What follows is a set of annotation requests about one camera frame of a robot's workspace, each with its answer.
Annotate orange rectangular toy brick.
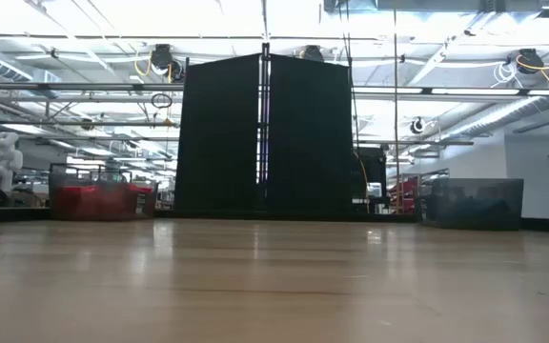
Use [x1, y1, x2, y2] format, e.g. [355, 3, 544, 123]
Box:
[126, 184, 154, 199]
[53, 184, 131, 220]

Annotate black folding screen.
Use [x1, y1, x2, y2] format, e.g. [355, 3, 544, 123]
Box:
[173, 42, 355, 213]

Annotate black equipment box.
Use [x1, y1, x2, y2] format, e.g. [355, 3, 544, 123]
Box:
[353, 146, 389, 207]

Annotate red rack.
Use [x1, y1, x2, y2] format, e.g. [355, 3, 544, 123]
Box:
[387, 175, 422, 213]

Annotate thin vertical pole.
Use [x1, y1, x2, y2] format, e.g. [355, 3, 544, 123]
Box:
[392, 0, 401, 213]

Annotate translucent grey plastic bin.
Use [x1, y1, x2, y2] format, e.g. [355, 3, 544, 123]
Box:
[417, 177, 525, 232]
[48, 162, 159, 221]

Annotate yellow power cable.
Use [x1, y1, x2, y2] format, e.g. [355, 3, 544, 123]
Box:
[357, 151, 370, 213]

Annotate black hanging cable ring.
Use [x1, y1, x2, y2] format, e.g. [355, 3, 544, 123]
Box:
[150, 92, 174, 110]

